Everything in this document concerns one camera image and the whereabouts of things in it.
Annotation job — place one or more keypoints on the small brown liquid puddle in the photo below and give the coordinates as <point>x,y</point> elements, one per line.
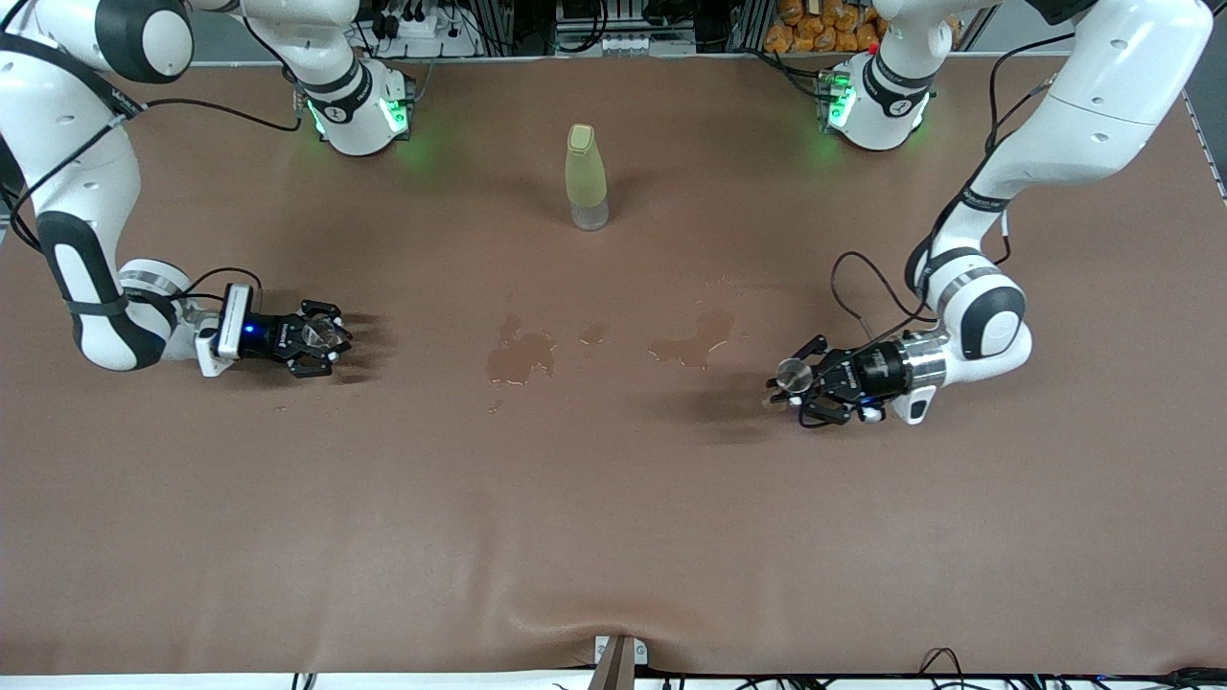
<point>594,333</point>

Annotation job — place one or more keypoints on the orange snack packets pile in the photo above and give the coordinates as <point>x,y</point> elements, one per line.
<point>815,29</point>

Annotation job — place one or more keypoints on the brown table mat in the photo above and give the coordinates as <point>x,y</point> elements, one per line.
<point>613,527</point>

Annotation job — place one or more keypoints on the yellow-green bottle with clear base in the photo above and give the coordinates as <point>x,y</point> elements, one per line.
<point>586,172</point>

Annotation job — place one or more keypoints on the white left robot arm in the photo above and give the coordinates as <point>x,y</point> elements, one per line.
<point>1102,105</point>

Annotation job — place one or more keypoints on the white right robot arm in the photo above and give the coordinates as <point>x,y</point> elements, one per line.
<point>67,125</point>

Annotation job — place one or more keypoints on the steel double cone jigger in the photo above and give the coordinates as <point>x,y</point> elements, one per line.
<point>794,374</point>

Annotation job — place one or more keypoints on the white power strip with plugs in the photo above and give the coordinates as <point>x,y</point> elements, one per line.
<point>422,27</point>

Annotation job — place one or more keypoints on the large brown liquid puddle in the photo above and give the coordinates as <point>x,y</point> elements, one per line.
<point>522,362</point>

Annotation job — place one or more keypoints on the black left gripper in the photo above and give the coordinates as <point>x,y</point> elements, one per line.
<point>870,370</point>

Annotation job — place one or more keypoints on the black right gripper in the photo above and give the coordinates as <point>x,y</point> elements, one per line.
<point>271,335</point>

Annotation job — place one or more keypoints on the clear glass measuring cup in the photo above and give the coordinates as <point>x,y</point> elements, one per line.
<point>328,335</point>

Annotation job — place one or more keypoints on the metal table clamp bracket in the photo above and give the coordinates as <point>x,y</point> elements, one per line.
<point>621,661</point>

